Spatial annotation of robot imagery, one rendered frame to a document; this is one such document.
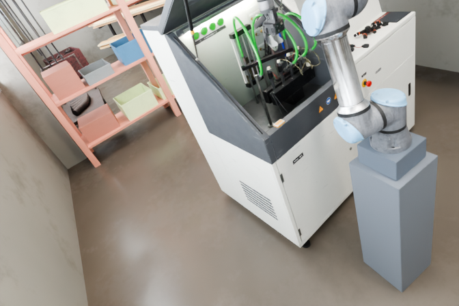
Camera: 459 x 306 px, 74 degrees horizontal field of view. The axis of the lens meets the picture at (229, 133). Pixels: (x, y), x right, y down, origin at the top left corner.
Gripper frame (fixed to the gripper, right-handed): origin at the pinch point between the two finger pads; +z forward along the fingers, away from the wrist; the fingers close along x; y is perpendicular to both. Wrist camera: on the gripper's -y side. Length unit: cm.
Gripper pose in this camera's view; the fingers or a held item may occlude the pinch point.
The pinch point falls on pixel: (274, 48)
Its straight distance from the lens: 162.0
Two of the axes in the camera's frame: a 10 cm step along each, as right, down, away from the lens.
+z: 3.2, 7.8, 5.4
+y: 5.9, 2.8, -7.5
